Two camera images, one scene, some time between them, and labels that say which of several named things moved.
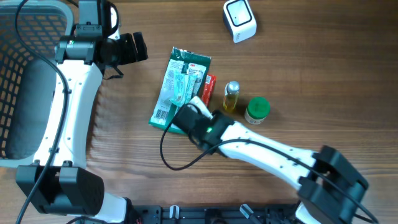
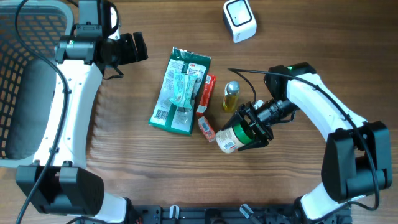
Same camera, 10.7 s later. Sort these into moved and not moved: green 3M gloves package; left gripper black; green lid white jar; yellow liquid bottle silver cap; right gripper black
Moved: right gripper black; green lid white jar
Not moved: green 3M gloves package; left gripper black; yellow liquid bottle silver cap
